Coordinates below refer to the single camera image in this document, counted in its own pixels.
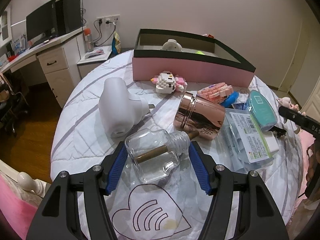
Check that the rose gold metal cup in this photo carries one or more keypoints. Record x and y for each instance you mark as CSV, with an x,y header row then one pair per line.
x,y
197,114

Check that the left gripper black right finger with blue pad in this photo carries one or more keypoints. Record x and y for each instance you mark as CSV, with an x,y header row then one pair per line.
x,y
258,215

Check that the clear glass bottle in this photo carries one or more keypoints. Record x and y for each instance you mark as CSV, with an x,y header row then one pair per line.
x,y
155,154

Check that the clear plastic labelled box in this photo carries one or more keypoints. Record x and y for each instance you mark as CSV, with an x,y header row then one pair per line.
x,y
246,144

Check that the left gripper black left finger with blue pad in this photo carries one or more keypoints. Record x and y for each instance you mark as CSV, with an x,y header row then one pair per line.
x,y
57,217

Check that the white bed post knob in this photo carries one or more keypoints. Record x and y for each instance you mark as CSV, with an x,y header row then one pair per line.
x,y
36,186

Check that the black computer monitor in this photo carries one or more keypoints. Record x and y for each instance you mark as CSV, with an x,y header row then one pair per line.
x,y
42,21

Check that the white charger adapter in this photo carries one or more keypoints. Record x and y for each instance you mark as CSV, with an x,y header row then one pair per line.
x,y
271,137

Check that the pink block donut model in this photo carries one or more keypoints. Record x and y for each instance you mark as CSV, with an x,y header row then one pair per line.
x,y
216,93

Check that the yellow highlighter marker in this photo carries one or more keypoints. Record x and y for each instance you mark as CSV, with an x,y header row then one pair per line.
x,y
200,52

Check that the small blonde doll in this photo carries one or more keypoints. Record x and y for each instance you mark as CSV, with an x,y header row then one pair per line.
x,y
286,102

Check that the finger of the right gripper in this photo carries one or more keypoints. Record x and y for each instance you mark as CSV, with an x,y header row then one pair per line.
x,y
291,115

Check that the blue yellow snack bag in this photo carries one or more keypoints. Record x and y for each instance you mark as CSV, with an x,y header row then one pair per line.
x,y
116,45

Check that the blue round object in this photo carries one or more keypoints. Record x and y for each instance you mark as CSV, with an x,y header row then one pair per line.
x,y
230,100

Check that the white bedside cabinet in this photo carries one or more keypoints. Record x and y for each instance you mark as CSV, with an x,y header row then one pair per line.
x,y
93,59

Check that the bottle with orange cap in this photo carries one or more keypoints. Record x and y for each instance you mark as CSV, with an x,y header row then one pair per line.
x,y
88,40

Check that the teal oval case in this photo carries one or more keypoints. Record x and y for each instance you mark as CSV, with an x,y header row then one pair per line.
x,y
261,109

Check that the white pink block cat figure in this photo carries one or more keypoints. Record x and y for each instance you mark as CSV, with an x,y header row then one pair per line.
x,y
167,83

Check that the white astronaut figure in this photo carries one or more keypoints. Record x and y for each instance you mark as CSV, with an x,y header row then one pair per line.
x,y
172,45

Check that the white wall power outlet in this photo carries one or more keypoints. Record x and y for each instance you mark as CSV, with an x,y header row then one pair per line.
x,y
109,19

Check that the white rounded plug device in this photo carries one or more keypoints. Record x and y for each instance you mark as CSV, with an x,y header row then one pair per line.
x,y
119,109

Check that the white desk with drawers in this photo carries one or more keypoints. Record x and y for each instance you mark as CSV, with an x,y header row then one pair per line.
x,y
58,59

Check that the pink box black rim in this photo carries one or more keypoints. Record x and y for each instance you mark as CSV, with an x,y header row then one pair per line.
x,y
219,64

